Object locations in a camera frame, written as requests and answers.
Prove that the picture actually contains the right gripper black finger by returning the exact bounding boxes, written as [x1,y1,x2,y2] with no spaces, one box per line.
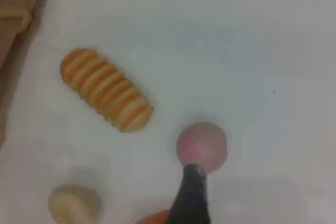
[166,164,212,224]

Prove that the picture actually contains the pink peach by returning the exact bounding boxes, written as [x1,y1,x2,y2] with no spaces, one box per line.
[176,122,228,174]

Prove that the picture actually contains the long striped bread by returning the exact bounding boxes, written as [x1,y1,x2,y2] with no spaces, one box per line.
[59,48,155,133]

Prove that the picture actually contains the brown jute tote bag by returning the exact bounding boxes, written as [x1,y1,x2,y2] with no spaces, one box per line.
[0,0,55,146]

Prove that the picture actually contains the orange fruit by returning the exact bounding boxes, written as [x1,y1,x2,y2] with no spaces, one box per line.
[136,209,171,224]

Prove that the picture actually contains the pale round banana slice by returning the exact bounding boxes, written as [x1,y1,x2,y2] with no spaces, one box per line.
[48,184,102,224]

